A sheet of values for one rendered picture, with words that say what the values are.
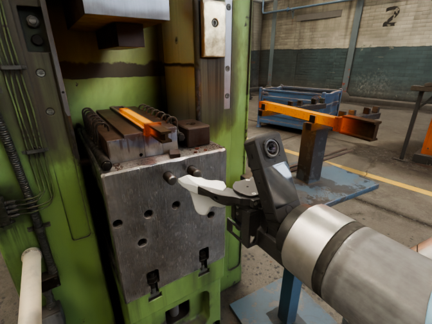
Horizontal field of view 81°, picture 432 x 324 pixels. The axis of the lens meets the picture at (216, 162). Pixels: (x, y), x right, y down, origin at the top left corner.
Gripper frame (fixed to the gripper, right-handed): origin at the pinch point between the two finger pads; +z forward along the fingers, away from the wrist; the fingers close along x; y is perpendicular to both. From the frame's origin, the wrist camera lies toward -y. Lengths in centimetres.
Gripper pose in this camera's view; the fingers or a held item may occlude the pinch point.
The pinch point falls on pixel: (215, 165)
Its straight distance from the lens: 45.8
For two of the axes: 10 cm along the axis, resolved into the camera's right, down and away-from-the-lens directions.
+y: 0.0, 9.3, 3.8
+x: 8.4, -2.1, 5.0
